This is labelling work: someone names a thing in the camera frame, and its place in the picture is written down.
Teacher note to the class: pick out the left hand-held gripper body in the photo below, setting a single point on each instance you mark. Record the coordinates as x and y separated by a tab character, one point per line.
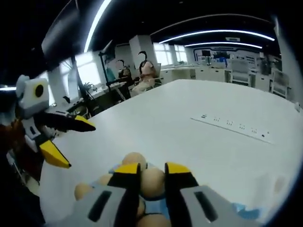
28	99

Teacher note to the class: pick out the white low cabinet row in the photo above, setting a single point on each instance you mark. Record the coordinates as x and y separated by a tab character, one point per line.
184	73

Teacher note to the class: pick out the blue egg tray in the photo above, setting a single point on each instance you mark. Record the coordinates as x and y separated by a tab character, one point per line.
156	205

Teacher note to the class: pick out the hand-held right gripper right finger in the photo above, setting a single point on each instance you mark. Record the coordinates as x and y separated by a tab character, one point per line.
180	201

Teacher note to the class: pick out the person's left hand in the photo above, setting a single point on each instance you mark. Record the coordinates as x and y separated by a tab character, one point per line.
11	134

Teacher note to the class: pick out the black studio light stand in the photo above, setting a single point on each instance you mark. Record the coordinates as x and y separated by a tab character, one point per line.
103	68

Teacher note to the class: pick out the person's dark clothing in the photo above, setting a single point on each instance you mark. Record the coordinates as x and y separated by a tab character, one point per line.
19	208

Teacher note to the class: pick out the short curved ceiling light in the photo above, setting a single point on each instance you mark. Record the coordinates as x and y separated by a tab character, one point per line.
225	43

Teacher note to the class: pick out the large curved ceiling light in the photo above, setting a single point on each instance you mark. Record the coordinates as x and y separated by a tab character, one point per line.
91	33

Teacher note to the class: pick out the ceiling air vent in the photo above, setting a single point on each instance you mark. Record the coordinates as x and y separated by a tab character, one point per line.
233	39

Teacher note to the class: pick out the small black monitor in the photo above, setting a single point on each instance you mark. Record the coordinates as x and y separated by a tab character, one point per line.
206	53

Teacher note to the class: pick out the dark hanging ceiling panel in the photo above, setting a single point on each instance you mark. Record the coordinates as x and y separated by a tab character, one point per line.
61	35

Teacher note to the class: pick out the long curved ceiling light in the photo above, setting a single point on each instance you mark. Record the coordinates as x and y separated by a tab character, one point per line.
213	31

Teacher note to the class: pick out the white mesh office chair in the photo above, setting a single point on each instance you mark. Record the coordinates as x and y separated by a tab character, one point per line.
280	80
240	69

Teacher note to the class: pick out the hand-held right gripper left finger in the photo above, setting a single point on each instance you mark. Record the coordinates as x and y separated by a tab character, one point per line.
125	201

